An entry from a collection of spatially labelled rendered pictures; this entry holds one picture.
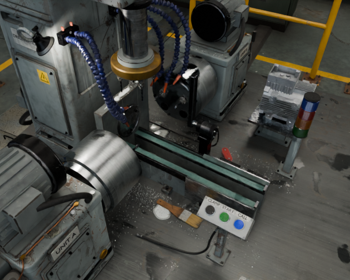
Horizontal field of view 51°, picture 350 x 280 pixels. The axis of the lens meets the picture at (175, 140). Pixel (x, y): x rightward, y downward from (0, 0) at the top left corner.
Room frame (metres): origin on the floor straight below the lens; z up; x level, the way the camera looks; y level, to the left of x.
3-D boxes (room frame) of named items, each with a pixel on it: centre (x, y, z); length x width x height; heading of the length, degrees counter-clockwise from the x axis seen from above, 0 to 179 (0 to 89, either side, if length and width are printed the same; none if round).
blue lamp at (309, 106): (1.09, -0.51, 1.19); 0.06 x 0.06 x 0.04
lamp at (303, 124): (1.09, -0.51, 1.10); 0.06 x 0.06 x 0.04
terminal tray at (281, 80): (1.35, -0.47, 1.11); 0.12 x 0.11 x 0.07; 64
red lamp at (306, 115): (1.09, -0.51, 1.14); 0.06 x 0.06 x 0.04
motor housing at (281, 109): (1.34, -0.51, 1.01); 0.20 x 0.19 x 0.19; 64
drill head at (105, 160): (0.80, 0.29, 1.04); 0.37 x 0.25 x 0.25; 149
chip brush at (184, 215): (0.85, -0.02, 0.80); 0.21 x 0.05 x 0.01; 58
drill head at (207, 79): (1.39, -0.06, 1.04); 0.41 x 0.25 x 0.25; 149
